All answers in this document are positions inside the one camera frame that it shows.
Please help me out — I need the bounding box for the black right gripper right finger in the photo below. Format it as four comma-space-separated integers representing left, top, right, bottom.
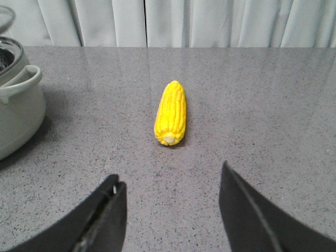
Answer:
219, 162, 335, 251

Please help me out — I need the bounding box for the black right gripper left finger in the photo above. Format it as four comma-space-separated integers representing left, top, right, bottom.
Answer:
11, 174, 127, 251

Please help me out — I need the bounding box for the yellow corn cob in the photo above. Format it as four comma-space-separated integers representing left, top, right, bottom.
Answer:
154, 80, 187, 146

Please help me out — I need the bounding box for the pale green electric cooking pot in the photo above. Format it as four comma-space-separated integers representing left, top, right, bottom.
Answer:
1, 37, 46, 159

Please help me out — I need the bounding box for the white pleated curtain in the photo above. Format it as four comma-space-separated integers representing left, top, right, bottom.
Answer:
1, 1, 335, 48

